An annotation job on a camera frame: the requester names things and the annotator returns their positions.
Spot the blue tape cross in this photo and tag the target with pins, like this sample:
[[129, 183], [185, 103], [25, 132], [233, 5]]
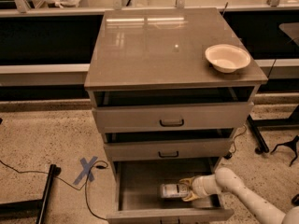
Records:
[[86, 170]]

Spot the bottom drawer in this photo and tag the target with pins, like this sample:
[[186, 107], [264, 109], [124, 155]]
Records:
[[138, 199]]

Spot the black stand left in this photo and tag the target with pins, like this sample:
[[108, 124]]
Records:
[[32, 208]]

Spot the white bowl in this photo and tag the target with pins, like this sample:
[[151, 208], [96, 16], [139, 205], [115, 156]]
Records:
[[227, 58]]

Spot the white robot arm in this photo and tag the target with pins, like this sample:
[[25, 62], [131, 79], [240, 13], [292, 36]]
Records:
[[225, 180]]

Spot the clear plastic bottle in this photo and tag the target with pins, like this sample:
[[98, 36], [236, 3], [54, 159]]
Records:
[[171, 191]]

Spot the drawer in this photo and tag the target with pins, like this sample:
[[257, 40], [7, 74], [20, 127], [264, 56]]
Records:
[[168, 149], [138, 199], [151, 118]]

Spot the black tripod foot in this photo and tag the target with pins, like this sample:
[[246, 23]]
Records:
[[292, 145]]

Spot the middle drawer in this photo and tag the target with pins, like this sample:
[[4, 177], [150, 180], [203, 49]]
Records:
[[168, 149]]

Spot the grey drawer cabinet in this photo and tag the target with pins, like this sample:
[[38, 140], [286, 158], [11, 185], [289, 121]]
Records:
[[157, 57]]

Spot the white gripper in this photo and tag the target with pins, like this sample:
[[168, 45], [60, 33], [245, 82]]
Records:
[[200, 186]]

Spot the top drawer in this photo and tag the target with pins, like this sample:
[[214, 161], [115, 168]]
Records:
[[151, 118]]

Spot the black stand leg right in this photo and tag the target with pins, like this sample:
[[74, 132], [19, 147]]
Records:
[[255, 126]]

